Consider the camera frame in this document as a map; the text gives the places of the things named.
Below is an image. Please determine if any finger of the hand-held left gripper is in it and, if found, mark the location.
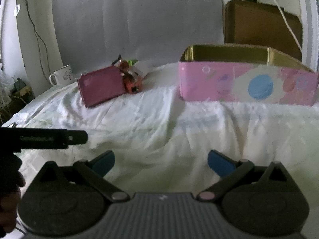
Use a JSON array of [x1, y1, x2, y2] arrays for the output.
[[53, 129, 88, 150]]

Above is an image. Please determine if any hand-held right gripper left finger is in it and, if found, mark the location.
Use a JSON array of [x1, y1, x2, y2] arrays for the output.
[[35, 150, 130, 203]]

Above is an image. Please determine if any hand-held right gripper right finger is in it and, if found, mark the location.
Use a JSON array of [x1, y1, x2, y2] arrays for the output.
[[198, 150, 291, 202]]

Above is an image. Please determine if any maroon zip pouch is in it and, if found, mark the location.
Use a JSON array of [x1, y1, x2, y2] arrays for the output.
[[77, 54, 125, 109]]

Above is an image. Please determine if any orange toy keychain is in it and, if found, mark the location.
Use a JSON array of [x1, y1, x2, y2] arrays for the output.
[[123, 75, 143, 94]]

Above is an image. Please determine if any pink tin box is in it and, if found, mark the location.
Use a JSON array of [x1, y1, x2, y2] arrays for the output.
[[178, 44, 319, 107]]

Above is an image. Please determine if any white plastic piece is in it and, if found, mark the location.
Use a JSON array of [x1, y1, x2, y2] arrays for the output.
[[132, 63, 150, 76]]

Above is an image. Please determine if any person's left hand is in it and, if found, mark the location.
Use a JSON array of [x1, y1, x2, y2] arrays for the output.
[[0, 172, 25, 232]]

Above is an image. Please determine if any dark small box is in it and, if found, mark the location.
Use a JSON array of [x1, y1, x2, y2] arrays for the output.
[[12, 78, 34, 98]]

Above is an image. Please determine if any white mug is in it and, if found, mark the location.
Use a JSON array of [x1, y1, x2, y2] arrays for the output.
[[49, 65, 73, 86]]

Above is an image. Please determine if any white bedsheet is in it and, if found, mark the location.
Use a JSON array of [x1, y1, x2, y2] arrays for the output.
[[0, 62, 319, 229]]

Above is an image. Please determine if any red orange packet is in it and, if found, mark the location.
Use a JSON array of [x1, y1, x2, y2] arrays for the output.
[[119, 61, 131, 76]]

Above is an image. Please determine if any grey backdrop board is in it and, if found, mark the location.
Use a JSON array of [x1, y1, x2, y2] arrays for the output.
[[51, 0, 225, 66]]

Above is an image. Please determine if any black wall cable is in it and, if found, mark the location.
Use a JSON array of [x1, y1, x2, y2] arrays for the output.
[[22, 0, 50, 82]]

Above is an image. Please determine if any white charging cable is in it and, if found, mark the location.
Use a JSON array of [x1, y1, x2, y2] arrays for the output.
[[259, 0, 303, 51]]

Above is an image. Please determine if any white window frame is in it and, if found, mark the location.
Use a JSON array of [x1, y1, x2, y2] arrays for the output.
[[298, 0, 319, 72]]

